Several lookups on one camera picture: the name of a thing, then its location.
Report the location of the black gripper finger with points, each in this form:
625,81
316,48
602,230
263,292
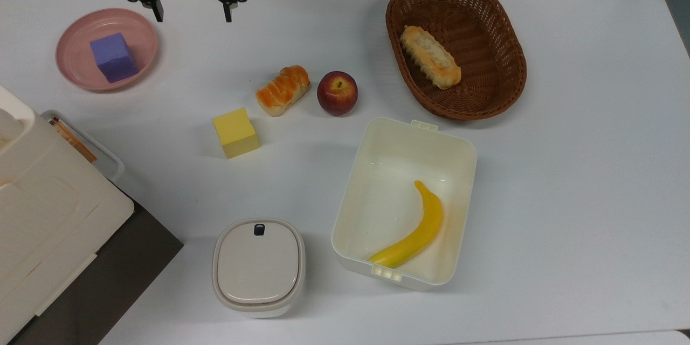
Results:
228,12
158,12

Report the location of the purple cube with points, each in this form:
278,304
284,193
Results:
112,57

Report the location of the yellow cube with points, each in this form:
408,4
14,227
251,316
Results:
235,132

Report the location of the pink round plate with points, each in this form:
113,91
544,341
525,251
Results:
107,49

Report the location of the glazed braided bread roll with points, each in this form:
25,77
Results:
283,90

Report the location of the red apple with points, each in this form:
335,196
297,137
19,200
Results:
337,93

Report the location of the clear plastic box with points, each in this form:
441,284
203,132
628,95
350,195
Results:
86,145

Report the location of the long pale bread loaf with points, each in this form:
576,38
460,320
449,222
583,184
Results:
430,57

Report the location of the white appliance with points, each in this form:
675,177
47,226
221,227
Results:
43,215

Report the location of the cream plastic container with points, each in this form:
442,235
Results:
388,194

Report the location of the white lidded container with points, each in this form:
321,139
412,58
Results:
259,267

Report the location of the brown wicker basket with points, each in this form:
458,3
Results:
485,86

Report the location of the dark grey mat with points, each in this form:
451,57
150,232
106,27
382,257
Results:
108,280

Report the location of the yellow banana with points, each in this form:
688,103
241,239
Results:
412,229

